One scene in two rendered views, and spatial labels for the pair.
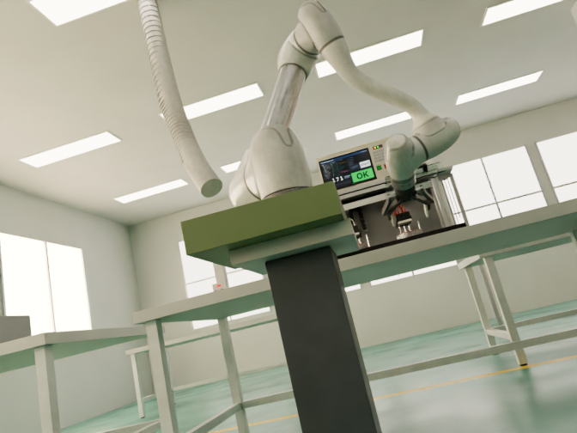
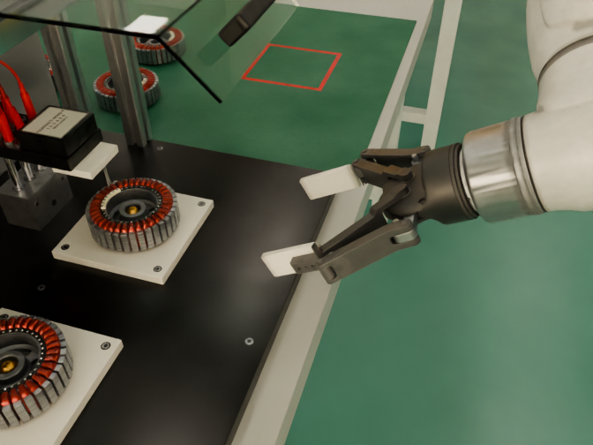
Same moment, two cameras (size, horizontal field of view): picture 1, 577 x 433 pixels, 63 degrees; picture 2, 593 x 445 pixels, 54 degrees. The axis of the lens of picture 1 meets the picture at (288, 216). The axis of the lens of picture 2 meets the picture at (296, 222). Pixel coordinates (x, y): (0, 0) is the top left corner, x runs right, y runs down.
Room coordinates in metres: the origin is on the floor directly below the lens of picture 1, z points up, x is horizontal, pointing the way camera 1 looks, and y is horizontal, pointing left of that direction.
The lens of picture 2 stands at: (1.78, 0.02, 1.28)
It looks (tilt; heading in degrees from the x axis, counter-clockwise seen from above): 42 degrees down; 279
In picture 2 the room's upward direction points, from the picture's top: straight up
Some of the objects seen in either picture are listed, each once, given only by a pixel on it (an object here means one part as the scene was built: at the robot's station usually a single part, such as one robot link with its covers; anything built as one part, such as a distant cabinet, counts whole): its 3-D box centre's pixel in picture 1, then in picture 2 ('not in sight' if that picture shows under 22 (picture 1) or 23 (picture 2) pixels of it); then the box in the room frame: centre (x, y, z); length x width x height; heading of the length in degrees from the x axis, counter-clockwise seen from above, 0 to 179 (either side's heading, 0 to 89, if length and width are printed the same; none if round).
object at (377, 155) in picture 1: (364, 175); not in sight; (2.40, -0.45, 1.22); 0.44 x 0.39 x 0.20; 81
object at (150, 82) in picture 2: not in sight; (127, 88); (2.22, -0.86, 0.77); 0.11 x 0.11 x 0.04
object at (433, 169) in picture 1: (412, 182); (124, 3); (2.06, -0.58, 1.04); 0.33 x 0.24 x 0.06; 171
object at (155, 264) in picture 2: not in sight; (137, 228); (2.07, -0.50, 0.78); 0.15 x 0.15 x 0.01; 81
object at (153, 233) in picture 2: (409, 235); (133, 213); (2.07, -0.50, 0.80); 0.11 x 0.11 x 0.04
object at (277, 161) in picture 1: (278, 162); not in sight; (1.32, -0.01, 1.00); 0.18 x 0.16 x 0.22; 29
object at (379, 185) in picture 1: (368, 198); not in sight; (2.40, -0.43, 1.09); 0.68 x 0.44 x 0.05; 81
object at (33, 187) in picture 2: not in sight; (35, 193); (2.21, -0.53, 0.80); 0.07 x 0.05 x 0.06; 81
